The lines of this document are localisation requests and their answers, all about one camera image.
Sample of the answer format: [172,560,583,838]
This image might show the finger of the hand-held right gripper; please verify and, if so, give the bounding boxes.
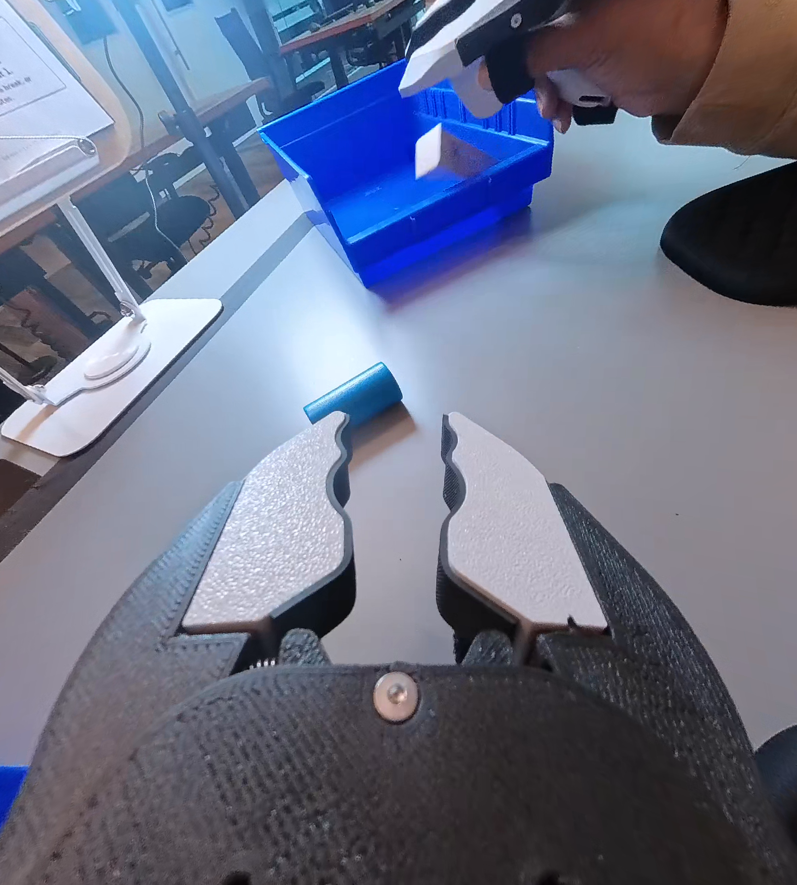
[455,0,534,39]
[397,0,486,98]

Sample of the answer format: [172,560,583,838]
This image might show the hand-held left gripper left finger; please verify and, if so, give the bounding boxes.
[182,412,358,669]

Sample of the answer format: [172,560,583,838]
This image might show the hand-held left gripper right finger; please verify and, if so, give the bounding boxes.
[435,412,610,663]

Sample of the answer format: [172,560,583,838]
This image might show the natural wooden arch block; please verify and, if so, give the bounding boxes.
[414,123,499,181]

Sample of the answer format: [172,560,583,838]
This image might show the blue wooden cylinder block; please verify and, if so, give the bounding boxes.
[304,361,404,427]

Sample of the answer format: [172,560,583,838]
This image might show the person's right forearm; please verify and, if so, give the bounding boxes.
[650,0,797,165]

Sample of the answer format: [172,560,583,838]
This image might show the person's right hand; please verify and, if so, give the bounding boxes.
[532,0,729,134]

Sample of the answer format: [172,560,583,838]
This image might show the black office chair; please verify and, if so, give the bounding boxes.
[215,7,327,116]
[77,152,210,277]

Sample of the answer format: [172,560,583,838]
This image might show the wooden background desk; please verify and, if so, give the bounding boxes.
[122,77,272,181]

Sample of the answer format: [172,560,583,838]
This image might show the white document stand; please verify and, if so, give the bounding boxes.
[0,0,224,459]

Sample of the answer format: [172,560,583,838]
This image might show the black wrist rest pad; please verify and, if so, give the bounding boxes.
[660,162,797,307]

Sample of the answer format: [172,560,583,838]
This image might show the instruction sheet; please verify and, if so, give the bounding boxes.
[0,0,115,139]

